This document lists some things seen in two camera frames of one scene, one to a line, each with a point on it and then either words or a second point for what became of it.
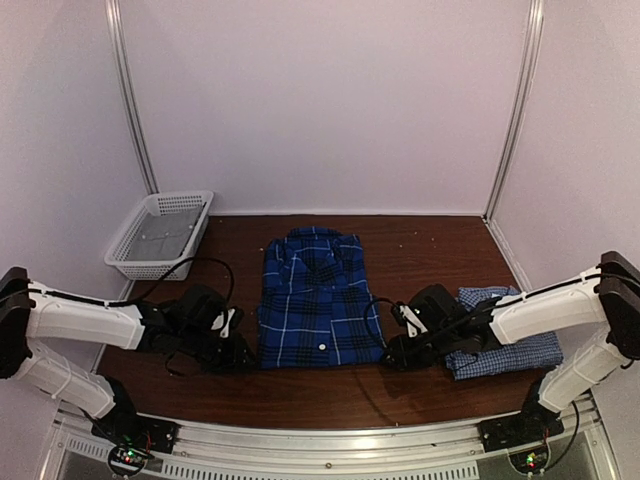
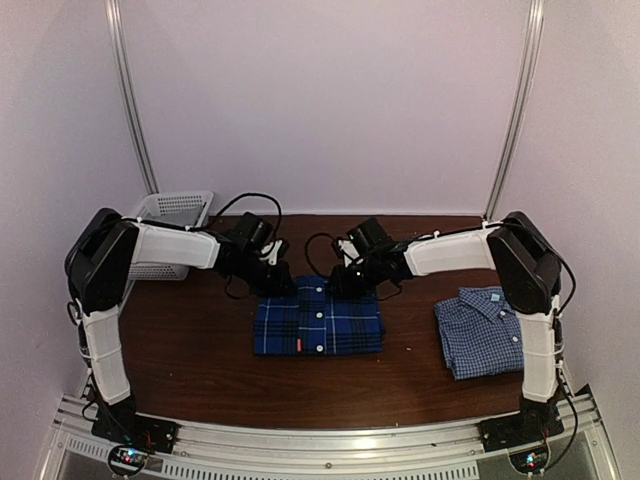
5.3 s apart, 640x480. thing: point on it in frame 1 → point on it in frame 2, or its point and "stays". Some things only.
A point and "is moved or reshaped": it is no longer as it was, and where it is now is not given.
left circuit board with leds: [127, 461] stays
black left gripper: [234, 360] → [278, 285]
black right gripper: [404, 357] → [344, 286]
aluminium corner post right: [526, 65] stays
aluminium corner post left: [113, 12] stays
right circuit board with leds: [529, 460] stays
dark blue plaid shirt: [316, 308] is moved or reshaped
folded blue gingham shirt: [518, 355] stays
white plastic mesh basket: [165, 230] stays
